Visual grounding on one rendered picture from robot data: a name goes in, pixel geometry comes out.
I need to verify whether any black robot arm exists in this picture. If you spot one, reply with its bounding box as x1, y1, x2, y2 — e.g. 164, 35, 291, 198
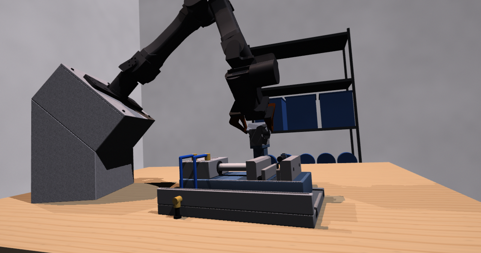
83, 0, 280, 111

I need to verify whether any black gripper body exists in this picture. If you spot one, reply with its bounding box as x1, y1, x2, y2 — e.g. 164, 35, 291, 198
229, 87, 274, 121

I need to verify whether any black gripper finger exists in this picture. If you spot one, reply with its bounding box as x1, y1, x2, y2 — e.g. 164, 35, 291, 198
264, 103, 275, 132
229, 116, 247, 134

